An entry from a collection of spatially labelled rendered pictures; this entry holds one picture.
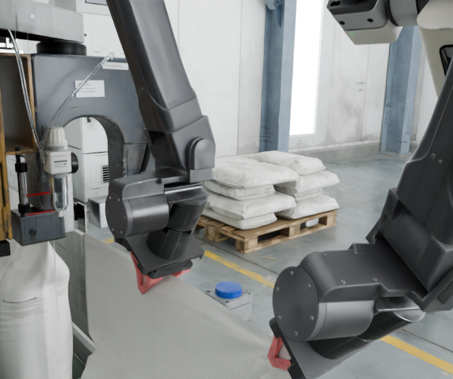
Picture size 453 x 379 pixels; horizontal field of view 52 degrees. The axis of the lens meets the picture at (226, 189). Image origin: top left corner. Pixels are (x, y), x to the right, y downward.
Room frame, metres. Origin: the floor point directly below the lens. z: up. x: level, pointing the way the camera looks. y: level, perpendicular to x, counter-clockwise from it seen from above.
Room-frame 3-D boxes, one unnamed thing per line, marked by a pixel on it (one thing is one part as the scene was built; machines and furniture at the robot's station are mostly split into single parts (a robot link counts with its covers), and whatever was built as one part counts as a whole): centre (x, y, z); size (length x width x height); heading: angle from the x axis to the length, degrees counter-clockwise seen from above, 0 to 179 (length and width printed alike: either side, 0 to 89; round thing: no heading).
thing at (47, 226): (0.82, 0.35, 1.04); 0.08 x 0.06 x 0.05; 131
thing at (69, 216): (0.86, 0.31, 1.08); 0.03 x 0.01 x 0.13; 131
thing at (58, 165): (0.79, 0.29, 1.14); 0.05 x 0.04 x 0.16; 131
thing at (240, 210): (3.73, -0.23, 0.32); 0.66 x 0.43 x 0.15; 133
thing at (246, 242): (4.08, -0.31, 0.07); 1.20 x 0.82 x 0.14; 133
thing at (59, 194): (0.78, 0.29, 1.11); 0.03 x 0.03 x 0.06
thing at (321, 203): (4.14, -0.69, 0.20); 0.67 x 0.43 x 0.15; 131
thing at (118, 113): (0.99, 0.33, 1.21); 0.30 x 0.25 x 0.30; 41
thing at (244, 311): (0.96, -0.01, 0.81); 0.08 x 0.08 x 0.06; 41
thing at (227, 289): (0.96, -0.01, 0.84); 0.06 x 0.06 x 0.02
